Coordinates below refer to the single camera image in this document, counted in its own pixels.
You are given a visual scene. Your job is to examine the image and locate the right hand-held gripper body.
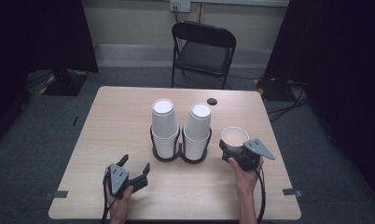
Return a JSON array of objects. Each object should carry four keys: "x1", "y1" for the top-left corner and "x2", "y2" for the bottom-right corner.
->
[{"x1": 218, "y1": 138, "x2": 276, "y2": 173}]

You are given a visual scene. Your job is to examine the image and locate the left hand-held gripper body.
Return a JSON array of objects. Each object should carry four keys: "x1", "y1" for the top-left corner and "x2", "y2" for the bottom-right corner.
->
[{"x1": 103, "y1": 162, "x2": 149, "y2": 200}]

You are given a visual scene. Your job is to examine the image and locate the white cup stack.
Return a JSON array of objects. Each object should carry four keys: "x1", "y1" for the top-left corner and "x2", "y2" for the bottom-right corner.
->
[{"x1": 220, "y1": 126, "x2": 251, "y2": 155}]

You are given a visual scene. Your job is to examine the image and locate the stack of white cups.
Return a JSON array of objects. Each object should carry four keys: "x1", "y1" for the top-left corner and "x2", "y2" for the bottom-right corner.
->
[
  {"x1": 150, "y1": 97, "x2": 180, "y2": 160},
  {"x1": 182, "y1": 102, "x2": 213, "y2": 161}
]

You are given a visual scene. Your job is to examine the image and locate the dark double cup holder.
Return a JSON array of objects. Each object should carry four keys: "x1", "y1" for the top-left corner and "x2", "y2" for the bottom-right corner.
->
[{"x1": 149, "y1": 124, "x2": 214, "y2": 165}]

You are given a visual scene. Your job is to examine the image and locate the person's right hand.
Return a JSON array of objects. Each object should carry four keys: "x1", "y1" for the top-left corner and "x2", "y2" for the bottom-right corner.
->
[{"x1": 228, "y1": 156, "x2": 265, "y2": 197}]

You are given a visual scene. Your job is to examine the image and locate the person's left hand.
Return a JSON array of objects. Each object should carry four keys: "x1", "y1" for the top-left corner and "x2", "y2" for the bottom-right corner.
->
[{"x1": 104, "y1": 167, "x2": 134, "y2": 219}]

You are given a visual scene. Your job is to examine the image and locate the grey tape strip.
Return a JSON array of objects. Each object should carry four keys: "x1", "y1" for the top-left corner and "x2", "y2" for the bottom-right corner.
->
[
  {"x1": 282, "y1": 188, "x2": 304, "y2": 199},
  {"x1": 43, "y1": 189, "x2": 69, "y2": 202}
]

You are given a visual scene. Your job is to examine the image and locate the black stand base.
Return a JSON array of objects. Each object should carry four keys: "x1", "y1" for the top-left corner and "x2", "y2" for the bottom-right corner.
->
[
  {"x1": 38, "y1": 68, "x2": 90, "y2": 97},
  {"x1": 254, "y1": 76, "x2": 290, "y2": 103}
]

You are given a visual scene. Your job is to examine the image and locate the black folding chair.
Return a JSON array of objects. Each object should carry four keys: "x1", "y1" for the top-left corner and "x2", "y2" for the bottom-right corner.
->
[{"x1": 171, "y1": 21, "x2": 238, "y2": 91}]

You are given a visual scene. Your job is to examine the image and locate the black curtain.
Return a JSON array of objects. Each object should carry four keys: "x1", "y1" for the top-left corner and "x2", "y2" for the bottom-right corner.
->
[
  {"x1": 263, "y1": 0, "x2": 375, "y2": 207},
  {"x1": 0, "y1": 0, "x2": 100, "y2": 147}
]

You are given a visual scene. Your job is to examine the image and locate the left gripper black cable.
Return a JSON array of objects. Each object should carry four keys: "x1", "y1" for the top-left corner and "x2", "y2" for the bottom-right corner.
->
[{"x1": 101, "y1": 174, "x2": 118, "y2": 224}]

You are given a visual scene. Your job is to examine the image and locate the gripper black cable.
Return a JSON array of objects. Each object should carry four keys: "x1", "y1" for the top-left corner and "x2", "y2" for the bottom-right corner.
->
[
  {"x1": 254, "y1": 163, "x2": 268, "y2": 224},
  {"x1": 101, "y1": 174, "x2": 118, "y2": 224}
]

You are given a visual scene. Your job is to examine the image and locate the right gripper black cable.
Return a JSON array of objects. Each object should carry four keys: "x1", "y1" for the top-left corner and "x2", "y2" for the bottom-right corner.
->
[{"x1": 254, "y1": 163, "x2": 268, "y2": 224}]

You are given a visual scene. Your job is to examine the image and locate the black floor cables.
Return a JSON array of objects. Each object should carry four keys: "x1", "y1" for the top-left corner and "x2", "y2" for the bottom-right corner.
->
[{"x1": 265, "y1": 77, "x2": 311, "y2": 123}]

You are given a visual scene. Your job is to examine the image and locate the white wall outlet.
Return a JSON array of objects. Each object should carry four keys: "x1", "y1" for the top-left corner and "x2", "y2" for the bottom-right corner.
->
[{"x1": 169, "y1": 0, "x2": 192, "y2": 14}]

